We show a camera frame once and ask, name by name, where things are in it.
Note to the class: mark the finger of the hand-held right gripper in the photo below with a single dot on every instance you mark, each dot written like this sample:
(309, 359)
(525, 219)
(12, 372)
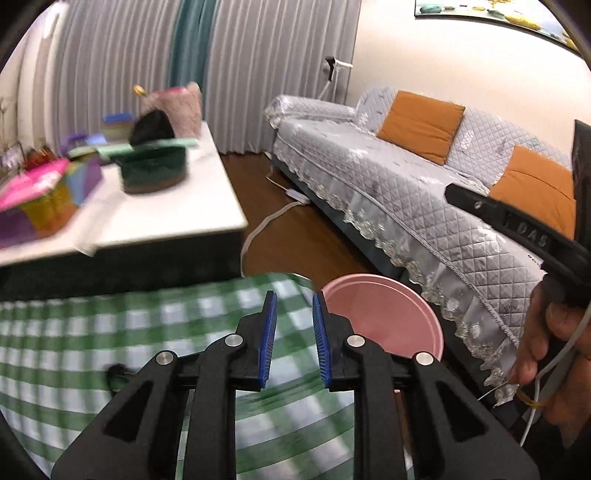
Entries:
(468, 198)

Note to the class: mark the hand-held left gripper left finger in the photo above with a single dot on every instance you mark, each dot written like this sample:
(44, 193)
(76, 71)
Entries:
(270, 341)

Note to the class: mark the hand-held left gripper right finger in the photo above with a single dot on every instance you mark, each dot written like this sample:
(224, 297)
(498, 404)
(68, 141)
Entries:
(319, 341)

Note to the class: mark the pink plastic bin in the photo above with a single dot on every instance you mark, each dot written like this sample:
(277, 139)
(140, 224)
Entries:
(383, 314)

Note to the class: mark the person's right hand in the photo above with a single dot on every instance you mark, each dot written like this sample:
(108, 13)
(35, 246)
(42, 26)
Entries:
(531, 341)

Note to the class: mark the orange cushion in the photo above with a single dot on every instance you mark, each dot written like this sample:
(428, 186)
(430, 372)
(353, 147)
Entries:
(420, 124)
(531, 189)

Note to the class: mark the grey quilted sofa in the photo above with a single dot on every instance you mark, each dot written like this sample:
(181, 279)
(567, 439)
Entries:
(392, 184)

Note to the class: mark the green checkered mat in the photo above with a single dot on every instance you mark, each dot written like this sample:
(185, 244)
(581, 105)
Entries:
(138, 323)

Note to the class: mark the white power strip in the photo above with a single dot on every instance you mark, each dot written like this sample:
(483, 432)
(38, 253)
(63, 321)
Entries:
(298, 195)

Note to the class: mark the small dark object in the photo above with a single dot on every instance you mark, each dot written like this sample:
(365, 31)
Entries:
(119, 372)

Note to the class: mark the white coffee table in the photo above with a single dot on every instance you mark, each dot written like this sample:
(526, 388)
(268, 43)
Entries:
(184, 203)

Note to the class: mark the white floor stand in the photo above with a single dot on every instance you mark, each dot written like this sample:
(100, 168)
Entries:
(332, 78)

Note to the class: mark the dark green round container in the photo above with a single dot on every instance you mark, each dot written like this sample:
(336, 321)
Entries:
(152, 170)

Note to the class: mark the grey curtain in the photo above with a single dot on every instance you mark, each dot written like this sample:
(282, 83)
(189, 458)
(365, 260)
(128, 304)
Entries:
(277, 69)
(101, 55)

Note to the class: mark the black bag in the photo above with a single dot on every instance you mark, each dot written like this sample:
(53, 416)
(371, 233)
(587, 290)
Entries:
(152, 129)

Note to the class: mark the pink fluffy bag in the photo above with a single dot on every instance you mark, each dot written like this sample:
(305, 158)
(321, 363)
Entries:
(184, 110)

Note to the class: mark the colourful cardboard box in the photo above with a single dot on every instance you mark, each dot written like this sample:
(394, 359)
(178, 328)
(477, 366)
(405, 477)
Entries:
(46, 207)

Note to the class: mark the stack of plastic containers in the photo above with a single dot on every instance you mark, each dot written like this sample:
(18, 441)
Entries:
(117, 125)

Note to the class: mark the small yellow object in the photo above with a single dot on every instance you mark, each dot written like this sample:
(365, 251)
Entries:
(139, 90)

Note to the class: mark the teal curtain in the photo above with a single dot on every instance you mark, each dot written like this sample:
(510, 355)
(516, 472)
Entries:
(191, 41)

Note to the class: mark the dried branch decoration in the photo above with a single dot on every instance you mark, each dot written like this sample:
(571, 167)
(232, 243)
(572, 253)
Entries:
(7, 134)

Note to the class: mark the wall picture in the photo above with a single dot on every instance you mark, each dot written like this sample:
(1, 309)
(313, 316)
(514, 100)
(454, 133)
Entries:
(485, 11)

